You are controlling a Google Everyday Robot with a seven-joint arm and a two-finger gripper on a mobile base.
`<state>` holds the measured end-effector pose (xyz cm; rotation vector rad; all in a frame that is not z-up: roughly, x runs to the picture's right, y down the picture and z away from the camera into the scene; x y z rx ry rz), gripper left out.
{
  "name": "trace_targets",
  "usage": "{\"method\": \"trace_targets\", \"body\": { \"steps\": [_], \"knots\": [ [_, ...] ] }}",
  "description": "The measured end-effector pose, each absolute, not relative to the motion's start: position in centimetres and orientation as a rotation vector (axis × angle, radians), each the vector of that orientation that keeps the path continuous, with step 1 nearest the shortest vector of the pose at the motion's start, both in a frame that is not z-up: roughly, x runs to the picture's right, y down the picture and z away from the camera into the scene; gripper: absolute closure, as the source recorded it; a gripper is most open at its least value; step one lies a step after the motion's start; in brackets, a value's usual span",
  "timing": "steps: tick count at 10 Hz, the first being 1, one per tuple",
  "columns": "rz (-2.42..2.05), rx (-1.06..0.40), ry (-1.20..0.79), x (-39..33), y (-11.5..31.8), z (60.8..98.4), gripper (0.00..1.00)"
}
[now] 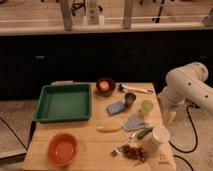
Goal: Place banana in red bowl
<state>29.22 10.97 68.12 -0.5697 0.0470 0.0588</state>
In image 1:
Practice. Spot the green plastic cup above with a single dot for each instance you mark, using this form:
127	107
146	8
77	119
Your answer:
146	107

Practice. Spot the yellow banana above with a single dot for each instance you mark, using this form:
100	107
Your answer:
108	129

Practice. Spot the wooden shelf post right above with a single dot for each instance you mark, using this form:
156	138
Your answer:
127	16

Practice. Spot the dark red small bowl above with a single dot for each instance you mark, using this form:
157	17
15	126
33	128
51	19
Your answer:
109	92

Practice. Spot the green plastic tray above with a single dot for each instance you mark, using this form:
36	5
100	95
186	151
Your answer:
64	103

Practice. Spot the green cucumber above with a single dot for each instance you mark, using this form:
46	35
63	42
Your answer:
143	133

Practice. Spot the orange fruit in bowl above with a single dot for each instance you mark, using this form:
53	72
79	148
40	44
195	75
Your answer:
104	85

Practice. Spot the light blue cloth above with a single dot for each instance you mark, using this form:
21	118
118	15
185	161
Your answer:
133	123

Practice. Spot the wooden shelf post left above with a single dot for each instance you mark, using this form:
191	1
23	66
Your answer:
66	14

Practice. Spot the blue sponge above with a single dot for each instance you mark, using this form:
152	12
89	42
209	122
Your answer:
115	108

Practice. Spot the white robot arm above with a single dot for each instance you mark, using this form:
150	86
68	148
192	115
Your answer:
185	83

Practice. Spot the wooden shelf post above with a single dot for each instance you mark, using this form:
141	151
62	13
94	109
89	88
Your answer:
66	14
127	16

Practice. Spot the red orange bowl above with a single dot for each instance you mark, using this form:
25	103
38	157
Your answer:
62	149

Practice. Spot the dark metal cup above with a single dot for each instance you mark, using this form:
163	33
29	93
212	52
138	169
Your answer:
129	99

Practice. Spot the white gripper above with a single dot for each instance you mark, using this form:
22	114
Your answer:
166	106

